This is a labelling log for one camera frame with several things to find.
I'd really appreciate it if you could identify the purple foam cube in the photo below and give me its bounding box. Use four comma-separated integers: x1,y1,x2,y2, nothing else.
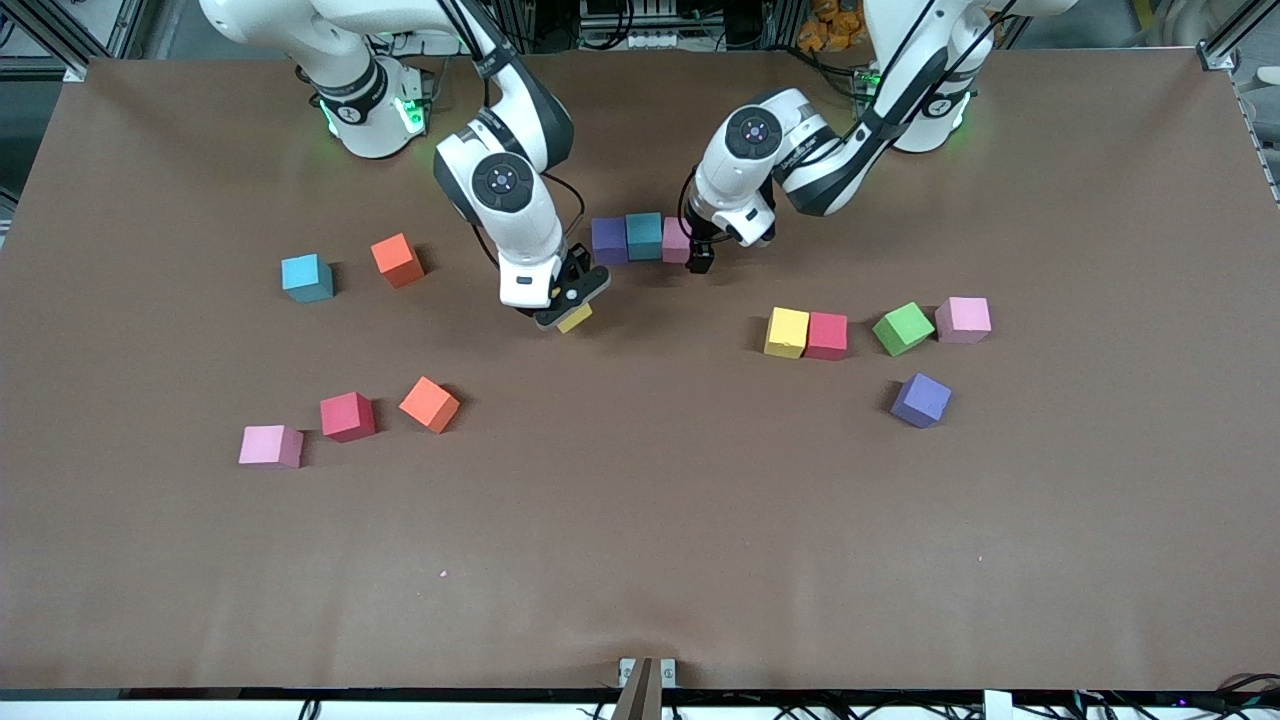
890,373,953,429
590,217,630,267

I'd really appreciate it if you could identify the cyan foam cube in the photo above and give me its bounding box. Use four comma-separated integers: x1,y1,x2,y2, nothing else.
281,253,335,304
625,211,665,263

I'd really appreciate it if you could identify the red foam cube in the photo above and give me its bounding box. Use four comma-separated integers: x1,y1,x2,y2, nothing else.
805,312,849,362
320,391,377,444

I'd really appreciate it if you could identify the orange foam cube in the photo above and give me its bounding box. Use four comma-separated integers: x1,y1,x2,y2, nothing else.
398,376,462,435
370,232,426,289

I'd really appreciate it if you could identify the green foam cube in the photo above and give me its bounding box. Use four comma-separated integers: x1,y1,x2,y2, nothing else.
872,301,936,358

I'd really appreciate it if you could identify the pile of orange objects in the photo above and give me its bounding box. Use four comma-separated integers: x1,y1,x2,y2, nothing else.
797,0,871,53

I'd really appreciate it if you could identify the metal table edge bracket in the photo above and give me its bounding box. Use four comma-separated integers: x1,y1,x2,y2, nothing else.
617,656,678,720

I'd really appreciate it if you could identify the aluminium frame post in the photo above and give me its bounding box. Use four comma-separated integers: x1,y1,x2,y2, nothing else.
0,0,131,83
1195,0,1280,73

